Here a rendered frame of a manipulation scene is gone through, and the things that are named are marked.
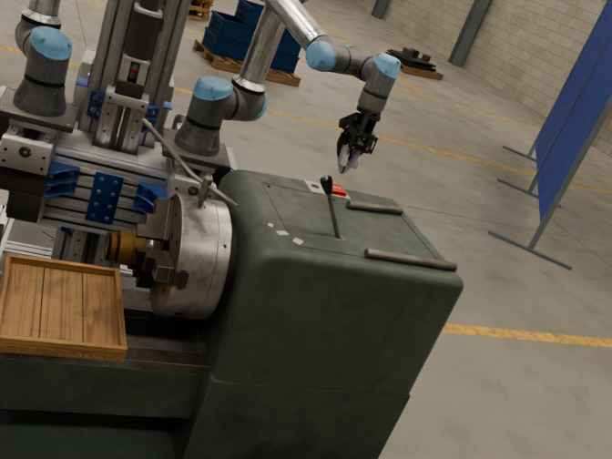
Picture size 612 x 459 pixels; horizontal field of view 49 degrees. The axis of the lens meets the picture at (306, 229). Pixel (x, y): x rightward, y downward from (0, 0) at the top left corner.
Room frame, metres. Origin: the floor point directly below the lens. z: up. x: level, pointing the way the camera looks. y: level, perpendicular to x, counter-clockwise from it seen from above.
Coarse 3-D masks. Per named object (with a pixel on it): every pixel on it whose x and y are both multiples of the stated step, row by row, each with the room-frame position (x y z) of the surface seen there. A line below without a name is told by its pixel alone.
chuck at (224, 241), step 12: (216, 204) 1.56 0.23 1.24; (228, 216) 1.53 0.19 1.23; (228, 228) 1.49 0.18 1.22; (228, 240) 1.46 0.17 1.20; (228, 252) 1.45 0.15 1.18; (216, 264) 1.42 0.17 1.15; (228, 264) 1.44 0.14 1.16; (216, 276) 1.41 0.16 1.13; (216, 288) 1.41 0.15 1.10; (216, 300) 1.42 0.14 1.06; (204, 312) 1.43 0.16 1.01
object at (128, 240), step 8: (112, 232) 1.45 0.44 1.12; (120, 232) 1.45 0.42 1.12; (128, 232) 1.47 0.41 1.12; (112, 240) 1.42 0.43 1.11; (120, 240) 1.43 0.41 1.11; (128, 240) 1.44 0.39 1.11; (136, 240) 1.46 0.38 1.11; (144, 240) 1.47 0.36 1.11; (104, 248) 1.46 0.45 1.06; (112, 248) 1.42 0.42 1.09; (120, 248) 1.42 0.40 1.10; (128, 248) 1.43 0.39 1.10; (104, 256) 1.44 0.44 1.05; (112, 256) 1.41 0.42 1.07; (120, 256) 1.42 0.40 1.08; (128, 256) 1.43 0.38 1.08; (128, 264) 1.44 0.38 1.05
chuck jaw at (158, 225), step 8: (160, 200) 1.55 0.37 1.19; (168, 200) 1.56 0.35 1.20; (160, 208) 1.54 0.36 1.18; (168, 208) 1.55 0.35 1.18; (152, 216) 1.52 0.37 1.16; (160, 216) 1.53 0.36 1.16; (168, 216) 1.54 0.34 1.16; (144, 224) 1.50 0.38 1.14; (152, 224) 1.51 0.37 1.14; (160, 224) 1.52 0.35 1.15; (168, 224) 1.53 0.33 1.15; (136, 232) 1.49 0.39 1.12; (144, 232) 1.49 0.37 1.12; (152, 232) 1.50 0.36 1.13; (160, 232) 1.51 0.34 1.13; (168, 232) 1.53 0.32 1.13; (160, 240) 1.52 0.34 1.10; (168, 240) 1.54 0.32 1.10
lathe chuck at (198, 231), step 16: (176, 208) 1.52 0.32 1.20; (192, 208) 1.49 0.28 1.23; (208, 208) 1.52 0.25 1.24; (176, 224) 1.48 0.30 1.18; (192, 224) 1.45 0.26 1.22; (208, 224) 1.47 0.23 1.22; (176, 240) 1.44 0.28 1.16; (192, 240) 1.42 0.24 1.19; (208, 240) 1.44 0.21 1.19; (176, 256) 1.40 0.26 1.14; (192, 256) 1.40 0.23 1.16; (208, 256) 1.42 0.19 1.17; (192, 272) 1.39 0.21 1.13; (208, 272) 1.41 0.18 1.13; (160, 288) 1.45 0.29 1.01; (176, 288) 1.37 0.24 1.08; (192, 288) 1.39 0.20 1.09; (208, 288) 1.40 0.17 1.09; (160, 304) 1.41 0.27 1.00; (176, 304) 1.38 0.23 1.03; (192, 304) 1.40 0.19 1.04
